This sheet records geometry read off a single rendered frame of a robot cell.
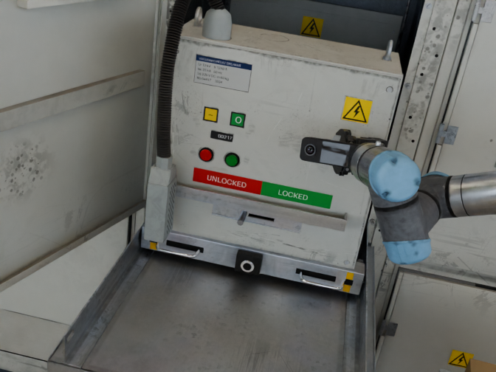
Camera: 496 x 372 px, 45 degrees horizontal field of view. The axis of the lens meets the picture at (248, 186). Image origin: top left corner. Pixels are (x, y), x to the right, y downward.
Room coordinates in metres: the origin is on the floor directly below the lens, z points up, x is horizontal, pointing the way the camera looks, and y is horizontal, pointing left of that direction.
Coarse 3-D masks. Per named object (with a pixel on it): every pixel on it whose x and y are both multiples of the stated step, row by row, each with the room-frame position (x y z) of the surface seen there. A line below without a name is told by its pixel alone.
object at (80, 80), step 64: (0, 0) 1.10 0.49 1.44; (64, 0) 1.21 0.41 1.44; (128, 0) 1.43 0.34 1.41; (0, 64) 1.09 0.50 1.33; (64, 64) 1.24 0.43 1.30; (128, 64) 1.44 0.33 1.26; (0, 128) 1.06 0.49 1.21; (64, 128) 1.24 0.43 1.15; (128, 128) 1.45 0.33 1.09; (0, 192) 1.08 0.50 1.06; (64, 192) 1.24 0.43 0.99; (128, 192) 1.47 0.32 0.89; (0, 256) 1.07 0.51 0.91
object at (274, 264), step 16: (144, 224) 1.26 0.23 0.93; (144, 240) 1.25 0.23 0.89; (176, 240) 1.24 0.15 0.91; (192, 240) 1.23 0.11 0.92; (208, 240) 1.23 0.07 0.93; (208, 256) 1.23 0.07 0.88; (224, 256) 1.22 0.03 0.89; (272, 256) 1.21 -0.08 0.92; (288, 256) 1.21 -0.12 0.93; (272, 272) 1.21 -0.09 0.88; (288, 272) 1.20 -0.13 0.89; (304, 272) 1.20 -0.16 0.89; (320, 272) 1.19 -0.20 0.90; (336, 272) 1.19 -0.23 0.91; (352, 272) 1.19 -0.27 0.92; (352, 288) 1.18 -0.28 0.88
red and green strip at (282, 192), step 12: (204, 180) 1.24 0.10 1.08; (216, 180) 1.24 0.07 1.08; (228, 180) 1.23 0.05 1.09; (240, 180) 1.23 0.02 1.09; (252, 180) 1.23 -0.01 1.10; (252, 192) 1.23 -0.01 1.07; (264, 192) 1.22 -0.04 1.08; (276, 192) 1.22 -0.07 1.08; (288, 192) 1.22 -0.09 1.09; (300, 192) 1.22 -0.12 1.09; (312, 192) 1.21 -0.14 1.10; (312, 204) 1.21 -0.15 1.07; (324, 204) 1.21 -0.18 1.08
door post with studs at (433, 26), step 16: (432, 0) 1.46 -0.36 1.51; (448, 0) 1.45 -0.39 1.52; (432, 16) 1.45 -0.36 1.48; (448, 16) 1.45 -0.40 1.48; (416, 32) 1.46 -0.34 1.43; (432, 32) 1.45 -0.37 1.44; (416, 48) 1.46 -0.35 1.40; (432, 48) 1.45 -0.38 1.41; (416, 64) 1.46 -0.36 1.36; (432, 64) 1.45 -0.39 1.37; (416, 80) 1.45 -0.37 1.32; (432, 80) 1.45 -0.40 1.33; (400, 96) 1.46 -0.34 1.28; (416, 96) 1.45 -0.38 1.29; (400, 112) 1.46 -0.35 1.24; (416, 112) 1.45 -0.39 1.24; (400, 128) 1.46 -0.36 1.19; (416, 128) 1.45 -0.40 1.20; (400, 144) 1.45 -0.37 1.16; (368, 240) 1.46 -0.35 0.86; (384, 256) 1.45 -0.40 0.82
